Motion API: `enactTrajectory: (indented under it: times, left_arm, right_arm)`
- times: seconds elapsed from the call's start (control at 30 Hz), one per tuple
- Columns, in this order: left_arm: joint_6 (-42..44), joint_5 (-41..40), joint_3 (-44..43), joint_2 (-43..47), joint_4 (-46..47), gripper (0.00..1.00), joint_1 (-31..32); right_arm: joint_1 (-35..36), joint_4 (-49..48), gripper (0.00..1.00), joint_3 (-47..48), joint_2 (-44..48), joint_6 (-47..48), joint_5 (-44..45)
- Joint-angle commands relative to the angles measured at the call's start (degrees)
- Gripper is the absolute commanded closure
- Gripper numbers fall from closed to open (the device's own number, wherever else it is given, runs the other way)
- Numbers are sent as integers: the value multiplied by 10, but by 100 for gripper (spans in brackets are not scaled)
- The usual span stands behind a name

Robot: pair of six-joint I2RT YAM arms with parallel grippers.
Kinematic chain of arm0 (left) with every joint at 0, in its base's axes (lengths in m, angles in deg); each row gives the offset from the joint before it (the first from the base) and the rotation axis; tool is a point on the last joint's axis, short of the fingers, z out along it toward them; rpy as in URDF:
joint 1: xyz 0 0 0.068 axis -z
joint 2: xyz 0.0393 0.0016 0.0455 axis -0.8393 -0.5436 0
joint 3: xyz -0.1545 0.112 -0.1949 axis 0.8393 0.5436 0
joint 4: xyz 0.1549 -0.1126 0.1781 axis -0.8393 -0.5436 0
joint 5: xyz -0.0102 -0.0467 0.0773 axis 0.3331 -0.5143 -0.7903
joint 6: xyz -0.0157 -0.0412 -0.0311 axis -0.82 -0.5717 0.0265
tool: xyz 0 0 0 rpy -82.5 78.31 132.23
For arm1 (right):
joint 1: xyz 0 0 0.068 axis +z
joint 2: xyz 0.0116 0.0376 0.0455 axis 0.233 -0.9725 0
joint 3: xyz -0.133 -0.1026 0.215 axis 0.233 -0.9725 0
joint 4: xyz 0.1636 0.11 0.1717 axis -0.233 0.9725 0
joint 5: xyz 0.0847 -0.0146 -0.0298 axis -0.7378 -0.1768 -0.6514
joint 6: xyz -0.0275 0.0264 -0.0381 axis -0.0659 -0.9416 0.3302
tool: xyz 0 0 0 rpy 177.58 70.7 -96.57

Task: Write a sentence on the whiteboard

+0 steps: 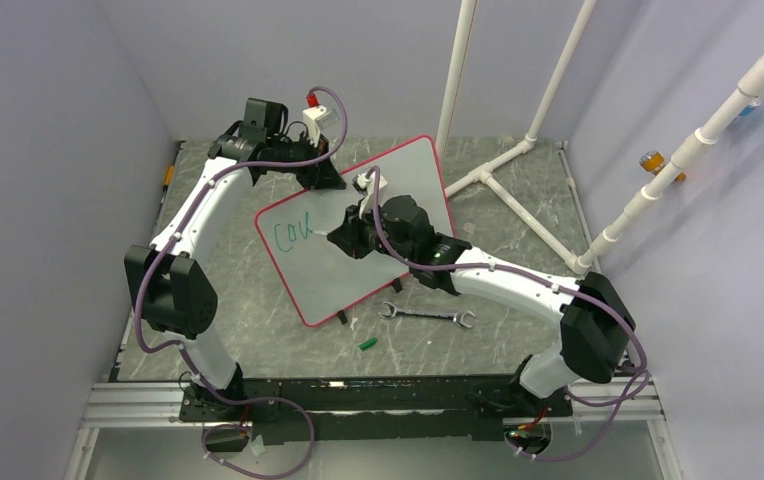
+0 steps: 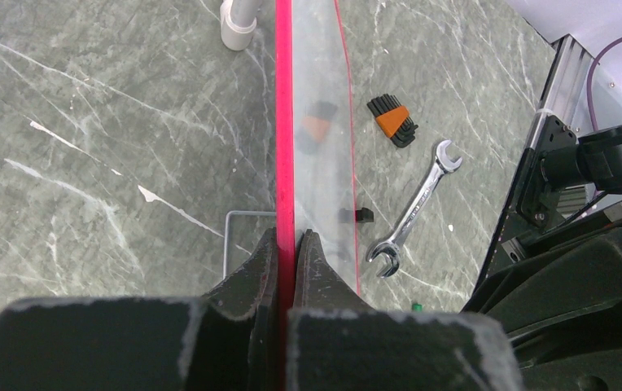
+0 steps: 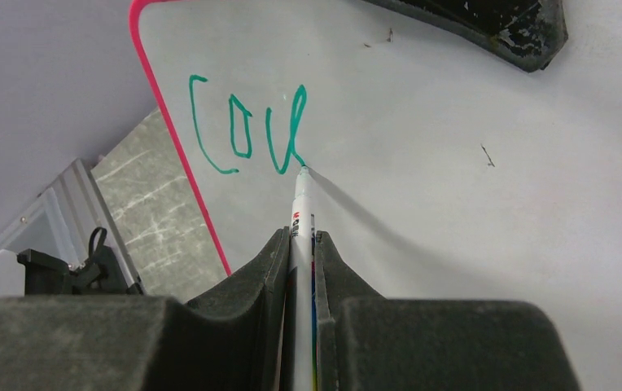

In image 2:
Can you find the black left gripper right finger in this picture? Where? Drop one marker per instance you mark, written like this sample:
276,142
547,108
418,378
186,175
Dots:
335,341

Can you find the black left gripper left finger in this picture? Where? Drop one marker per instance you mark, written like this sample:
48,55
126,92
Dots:
222,340

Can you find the pink framed whiteboard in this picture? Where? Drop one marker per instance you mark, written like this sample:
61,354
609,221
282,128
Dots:
315,181

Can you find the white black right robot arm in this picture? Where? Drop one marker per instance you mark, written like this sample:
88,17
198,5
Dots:
552,276

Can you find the black whiteboard clip right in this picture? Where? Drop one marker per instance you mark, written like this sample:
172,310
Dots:
359,216

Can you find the silver open-end wrench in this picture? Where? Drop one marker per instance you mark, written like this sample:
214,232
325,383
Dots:
389,247

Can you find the black orange hex key set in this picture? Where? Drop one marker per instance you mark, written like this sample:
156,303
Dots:
393,119

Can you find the aluminium base extrusion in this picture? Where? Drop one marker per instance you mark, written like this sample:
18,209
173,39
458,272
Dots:
563,88

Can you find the wire whiteboard stand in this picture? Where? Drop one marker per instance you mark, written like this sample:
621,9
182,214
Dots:
239,236

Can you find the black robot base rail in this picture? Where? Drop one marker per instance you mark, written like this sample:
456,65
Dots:
530,207

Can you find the white PVC pipe frame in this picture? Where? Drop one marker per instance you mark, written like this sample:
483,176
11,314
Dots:
238,22

